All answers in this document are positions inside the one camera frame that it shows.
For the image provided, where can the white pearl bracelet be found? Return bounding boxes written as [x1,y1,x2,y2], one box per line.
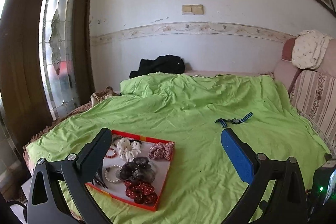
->
[103,164,124,184]

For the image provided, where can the white patterned scrunchie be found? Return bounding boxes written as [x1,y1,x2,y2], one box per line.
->
[117,138,142,162]

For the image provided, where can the black sheer scrunchie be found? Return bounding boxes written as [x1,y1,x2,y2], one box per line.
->
[116,156,157,183]

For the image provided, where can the red polka dot scrunchie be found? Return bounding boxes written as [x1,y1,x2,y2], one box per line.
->
[123,180,158,205]

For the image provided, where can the red white checked scrunchie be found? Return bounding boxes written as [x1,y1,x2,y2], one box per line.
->
[148,142,175,161]

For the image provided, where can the black hair claw clip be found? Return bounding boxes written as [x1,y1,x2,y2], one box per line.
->
[91,172,108,189]

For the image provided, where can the leopard print scrunchie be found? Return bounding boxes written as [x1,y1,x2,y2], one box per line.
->
[112,136,125,147]

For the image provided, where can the red and white tray box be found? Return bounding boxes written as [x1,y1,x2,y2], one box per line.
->
[87,130,175,211]

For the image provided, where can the green bed sheet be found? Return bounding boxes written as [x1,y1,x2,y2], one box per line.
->
[26,73,329,223]

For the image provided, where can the brown patterned blanket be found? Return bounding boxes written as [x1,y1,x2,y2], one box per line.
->
[23,86,120,175]

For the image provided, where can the wooden door with glass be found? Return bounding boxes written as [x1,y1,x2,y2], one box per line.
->
[1,0,94,151]

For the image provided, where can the black garment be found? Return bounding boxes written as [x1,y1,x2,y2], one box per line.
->
[129,55,185,79]

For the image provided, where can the white folded cloth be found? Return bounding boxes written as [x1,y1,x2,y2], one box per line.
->
[291,30,333,69]

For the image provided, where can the beige wall switches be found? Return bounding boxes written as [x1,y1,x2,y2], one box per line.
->
[182,5,205,15]

